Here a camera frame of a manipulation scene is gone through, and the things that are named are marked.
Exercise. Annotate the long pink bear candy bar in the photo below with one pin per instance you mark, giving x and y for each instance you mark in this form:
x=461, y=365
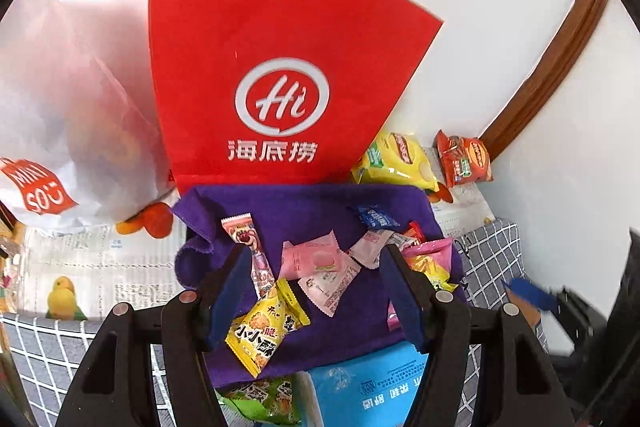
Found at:
x=252, y=251

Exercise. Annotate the white Miniso plastic bag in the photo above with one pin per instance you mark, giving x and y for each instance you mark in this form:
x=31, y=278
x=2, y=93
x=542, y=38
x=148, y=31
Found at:
x=75, y=149

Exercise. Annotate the white pink small packet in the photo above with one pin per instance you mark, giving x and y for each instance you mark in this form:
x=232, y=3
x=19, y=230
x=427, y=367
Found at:
x=326, y=289

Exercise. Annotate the blue tissue box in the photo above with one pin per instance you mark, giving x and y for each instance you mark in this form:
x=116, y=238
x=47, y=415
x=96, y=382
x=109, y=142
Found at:
x=373, y=390

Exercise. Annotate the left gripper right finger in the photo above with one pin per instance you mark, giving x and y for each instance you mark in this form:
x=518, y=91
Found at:
x=518, y=385

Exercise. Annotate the blue small snack packet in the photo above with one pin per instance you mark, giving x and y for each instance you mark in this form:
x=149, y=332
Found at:
x=374, y=218

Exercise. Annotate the pink peach snack packet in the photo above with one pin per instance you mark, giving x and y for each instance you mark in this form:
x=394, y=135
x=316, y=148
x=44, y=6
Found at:
x=303, y=260

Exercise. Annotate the green rice cracker packet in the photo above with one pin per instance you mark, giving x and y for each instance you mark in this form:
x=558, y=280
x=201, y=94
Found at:
x=270, y=401

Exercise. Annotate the yellow chips bag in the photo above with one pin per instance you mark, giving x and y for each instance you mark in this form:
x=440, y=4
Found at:
x=398, y=159

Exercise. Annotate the brown wooden door frame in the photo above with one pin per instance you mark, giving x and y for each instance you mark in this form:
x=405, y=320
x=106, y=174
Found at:
x=553, y=67

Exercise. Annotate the grey checked blanket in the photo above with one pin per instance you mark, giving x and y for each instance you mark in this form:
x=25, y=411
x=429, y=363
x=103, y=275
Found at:
x=47, y=352

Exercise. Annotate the small red snack packet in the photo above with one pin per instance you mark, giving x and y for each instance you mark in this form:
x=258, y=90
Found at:
x=415, y=232

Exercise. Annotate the pink yellow snack packet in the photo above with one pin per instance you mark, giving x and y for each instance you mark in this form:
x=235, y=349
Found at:
x=431, y=258

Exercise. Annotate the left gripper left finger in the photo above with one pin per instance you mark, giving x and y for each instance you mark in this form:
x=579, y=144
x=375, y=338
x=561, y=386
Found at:
x=113, y=383

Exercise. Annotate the red paper shopping bag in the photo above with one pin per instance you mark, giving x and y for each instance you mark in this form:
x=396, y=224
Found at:
x=279, y=91

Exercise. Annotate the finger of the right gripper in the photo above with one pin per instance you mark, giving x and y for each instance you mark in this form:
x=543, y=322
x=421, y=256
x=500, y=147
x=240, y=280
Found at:
x=532, y=294

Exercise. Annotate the yellow rice cracker packet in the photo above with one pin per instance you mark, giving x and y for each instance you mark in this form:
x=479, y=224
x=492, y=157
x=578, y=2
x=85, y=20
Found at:
x=254, y=337

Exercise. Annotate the orange red chips bag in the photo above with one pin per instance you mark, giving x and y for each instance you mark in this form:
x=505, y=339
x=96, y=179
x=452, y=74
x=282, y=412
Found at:
x=463, y=160

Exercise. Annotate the purple towel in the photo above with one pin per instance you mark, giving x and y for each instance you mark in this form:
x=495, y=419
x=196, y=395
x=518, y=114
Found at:
x=311, y=304

